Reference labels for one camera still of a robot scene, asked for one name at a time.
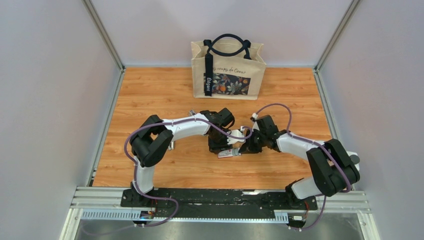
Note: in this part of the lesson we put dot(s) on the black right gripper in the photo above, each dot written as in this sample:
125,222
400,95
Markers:
248,148

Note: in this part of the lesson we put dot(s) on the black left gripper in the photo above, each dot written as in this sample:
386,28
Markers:
215,149

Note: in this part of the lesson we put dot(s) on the red white staple box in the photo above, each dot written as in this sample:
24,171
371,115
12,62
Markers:
229,153

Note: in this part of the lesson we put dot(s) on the grey and black stapler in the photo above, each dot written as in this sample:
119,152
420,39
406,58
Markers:
191,113

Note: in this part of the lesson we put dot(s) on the small grey-green stapler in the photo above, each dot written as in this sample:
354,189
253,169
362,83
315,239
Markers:
171,146

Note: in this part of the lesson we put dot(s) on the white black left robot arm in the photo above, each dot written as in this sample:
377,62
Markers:
150,144

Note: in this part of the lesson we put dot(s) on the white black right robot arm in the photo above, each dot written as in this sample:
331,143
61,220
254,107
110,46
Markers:
333,168

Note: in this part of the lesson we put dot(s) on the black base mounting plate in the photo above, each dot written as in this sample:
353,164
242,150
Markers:
203,203

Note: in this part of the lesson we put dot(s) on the beige floral tote bag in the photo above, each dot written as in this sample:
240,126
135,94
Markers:
227,67

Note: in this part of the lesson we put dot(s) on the white box with black knob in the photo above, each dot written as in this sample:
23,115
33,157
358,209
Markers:
353,158

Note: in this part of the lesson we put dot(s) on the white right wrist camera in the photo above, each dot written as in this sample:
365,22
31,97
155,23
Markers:
254,121

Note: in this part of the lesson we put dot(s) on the aluminium frame rail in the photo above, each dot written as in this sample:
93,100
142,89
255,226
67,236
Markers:
104,203

